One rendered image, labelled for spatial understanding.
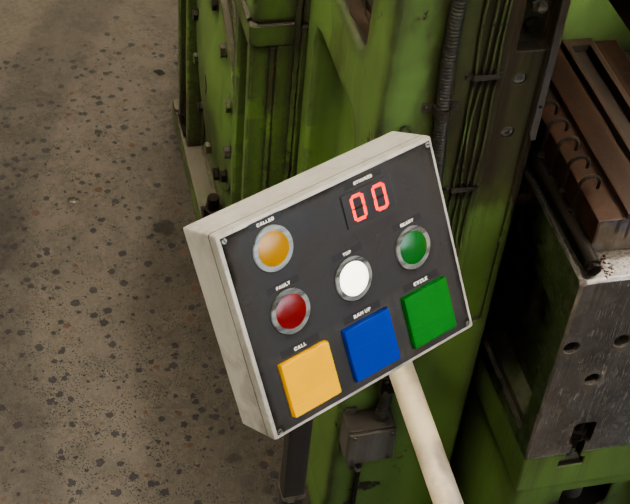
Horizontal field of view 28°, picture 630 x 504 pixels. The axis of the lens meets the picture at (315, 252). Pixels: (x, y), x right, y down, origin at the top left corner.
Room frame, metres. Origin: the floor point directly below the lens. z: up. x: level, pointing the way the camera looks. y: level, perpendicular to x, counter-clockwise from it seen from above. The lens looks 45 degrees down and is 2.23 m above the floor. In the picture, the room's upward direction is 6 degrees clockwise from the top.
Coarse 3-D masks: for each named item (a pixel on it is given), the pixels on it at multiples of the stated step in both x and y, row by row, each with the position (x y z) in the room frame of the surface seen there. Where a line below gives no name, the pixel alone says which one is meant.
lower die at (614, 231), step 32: (576, 64) 1.74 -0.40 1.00; (608, 64) 1.76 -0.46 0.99; (576, 96) 1.67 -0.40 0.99; (544, 128) 1.60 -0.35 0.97; (576, 128) 1.59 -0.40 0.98; (608, 128) 1.59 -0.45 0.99; (576, 160) 1.52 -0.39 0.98; (608, 160) 1.51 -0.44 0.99; (608, 192) 1.45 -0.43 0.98; (608, 224) 1.39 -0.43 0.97
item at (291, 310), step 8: (288, 296) 1.05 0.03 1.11; (296, 296) 1.05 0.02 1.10; (280, 304) 1.03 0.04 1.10; (288, 304) 1.04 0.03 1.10; (296, 304) 1.04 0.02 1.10; (304, 304) 1.05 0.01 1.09; (280, 312) 1.03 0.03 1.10; (288, 312) 1.03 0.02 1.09; (296, 312) 1.04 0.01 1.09; (304, 312) 1.04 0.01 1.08; (280, 320) 1.02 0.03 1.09; (288, 320) 1.03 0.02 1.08; (296, 320) 1.03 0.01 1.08; (288, 328) 1.02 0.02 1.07
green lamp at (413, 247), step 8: (416, 232) 1.18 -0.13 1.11; (408, 240) 1.17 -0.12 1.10; (416, 240) 1.18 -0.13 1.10; (424, 240) 1.18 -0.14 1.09; (400, 248) 1.16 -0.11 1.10; (408, 248) 1.17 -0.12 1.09; (416, 248) 1.17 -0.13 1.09; (424, 248) 1.18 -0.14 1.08; (408, 256) 1.16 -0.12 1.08; (416, 256) 1.17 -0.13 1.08
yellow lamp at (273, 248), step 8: (272, 232) 1.08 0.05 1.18; (280, 232) 1.08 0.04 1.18; (264, 240) 1.07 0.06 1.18; (272, 240) 1.07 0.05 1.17; (280, 240) 1.08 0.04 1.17; (264, 248) 1.06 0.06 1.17; (272, 248) 1.07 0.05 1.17; (280, 248) 1.07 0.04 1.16; (288, 248) 1.08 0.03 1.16; (264, 256) 1.06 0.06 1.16; (272, 256) 1.06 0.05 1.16; (280, 256) 1.07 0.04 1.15; (272, 264) 1.06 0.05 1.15
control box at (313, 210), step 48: (384, 144) 1.26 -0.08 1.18; (288, 192) 1.15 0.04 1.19; (336, 192) 1.15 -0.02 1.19; (432, 192) 1.23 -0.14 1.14; (192, 240) 1.07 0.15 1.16; (240, 240) 1.05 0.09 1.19; (288, 240) 1.08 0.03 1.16; (336, 240) 1.12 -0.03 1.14; (384, 240) 1.16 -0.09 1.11; (432, 240) 1.19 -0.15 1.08; (240, 288) 1.02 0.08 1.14; (288, 288) 1.05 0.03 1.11; (336, 288) 1.09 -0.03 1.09; (384, 288) 1.12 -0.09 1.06; (240, 336) 1.00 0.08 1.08; (288, 336) 1.02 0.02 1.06; (336, 336) 1.05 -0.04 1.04; (240, 384) 0.99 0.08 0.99; (288, 432) 0.95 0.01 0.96
